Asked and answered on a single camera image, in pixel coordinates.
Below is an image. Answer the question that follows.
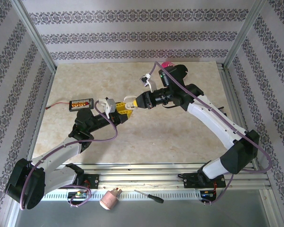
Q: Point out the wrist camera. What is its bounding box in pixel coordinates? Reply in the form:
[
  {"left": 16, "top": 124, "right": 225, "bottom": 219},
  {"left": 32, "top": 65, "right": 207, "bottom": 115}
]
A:
[
  {"left": 97, "top": 97, "right": 116, "bottom": 114},
  {"left": 140, "top": 73, "right": 163, "bottom": 93}
]

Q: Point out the black handled screwdriver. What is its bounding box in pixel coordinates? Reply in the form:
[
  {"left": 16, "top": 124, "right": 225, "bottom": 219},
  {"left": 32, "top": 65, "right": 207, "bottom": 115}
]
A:
[{"left": 134, "top": 189, "right": 164, "bottom": 204}]

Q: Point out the plush doll with black hair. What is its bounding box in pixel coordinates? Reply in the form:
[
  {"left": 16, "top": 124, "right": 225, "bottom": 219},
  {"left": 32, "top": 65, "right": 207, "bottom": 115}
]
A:
[{"left": 161, "top": 61, "right": 189, "bottom": 80}]

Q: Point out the aluminium extrusion frame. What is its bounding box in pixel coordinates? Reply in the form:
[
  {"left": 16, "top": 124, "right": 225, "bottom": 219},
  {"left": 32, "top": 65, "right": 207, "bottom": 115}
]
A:
[{"left": 4, "top": 0, "right": 284, "bottom": 227}]

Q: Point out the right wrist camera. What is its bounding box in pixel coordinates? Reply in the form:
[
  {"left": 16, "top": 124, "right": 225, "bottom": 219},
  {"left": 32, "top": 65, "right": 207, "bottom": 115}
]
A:
[{"left": 140, "top": 73, "right": 163, "bottom": 93}]

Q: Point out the thin red wire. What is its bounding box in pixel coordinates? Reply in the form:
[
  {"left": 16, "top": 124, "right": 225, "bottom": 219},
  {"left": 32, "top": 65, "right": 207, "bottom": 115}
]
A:
[{"left": 45, "top": 102, "right": 71, "bottom": 110}]

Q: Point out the white slotted cable duct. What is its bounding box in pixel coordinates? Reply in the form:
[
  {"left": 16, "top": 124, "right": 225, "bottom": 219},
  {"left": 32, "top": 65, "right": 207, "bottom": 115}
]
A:
[{"left": 44, "top": 190, "right": 202, "bottom": 201}]

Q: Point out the grey metal sheet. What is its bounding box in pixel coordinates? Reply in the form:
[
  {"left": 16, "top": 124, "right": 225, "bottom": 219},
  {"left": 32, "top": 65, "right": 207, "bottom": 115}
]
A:
[{"left": 14, "top": 200, "right": 270, "bottom": 227}]

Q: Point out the purple cable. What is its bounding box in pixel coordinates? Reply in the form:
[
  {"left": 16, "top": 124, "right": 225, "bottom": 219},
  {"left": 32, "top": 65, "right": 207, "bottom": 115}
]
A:
[
  {"left": 147, "top": 61, "right": 273, "bottom": 206},
  {"left": 20, "top": 100, "right": 119, "bottom": 210}
]

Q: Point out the black board with orange connectors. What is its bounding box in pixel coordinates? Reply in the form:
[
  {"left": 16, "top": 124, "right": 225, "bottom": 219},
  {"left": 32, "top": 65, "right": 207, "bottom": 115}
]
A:
[{"left": 69, "top": 98, "right": 95, "bottom": 112}]

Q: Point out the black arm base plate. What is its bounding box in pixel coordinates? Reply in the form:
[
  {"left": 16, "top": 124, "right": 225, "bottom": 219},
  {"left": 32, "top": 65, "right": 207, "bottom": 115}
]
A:
[
  {"left": 183, "top": 172, "right": 226, "bottom": 189},
  {"left": 82, "top": 174, "right": 100, "bottom": 190}
]

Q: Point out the pink cylinder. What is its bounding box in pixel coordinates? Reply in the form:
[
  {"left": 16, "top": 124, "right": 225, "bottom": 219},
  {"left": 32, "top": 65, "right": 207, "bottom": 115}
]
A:
[{"left": 99, "top": 187, "right": 123, "bottom": 210}]

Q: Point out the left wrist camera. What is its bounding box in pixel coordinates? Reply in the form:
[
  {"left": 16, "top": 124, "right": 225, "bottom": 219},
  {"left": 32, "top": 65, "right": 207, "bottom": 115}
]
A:
[{"left": 97, "top": 97, "right": 116, "bottom": 114}]

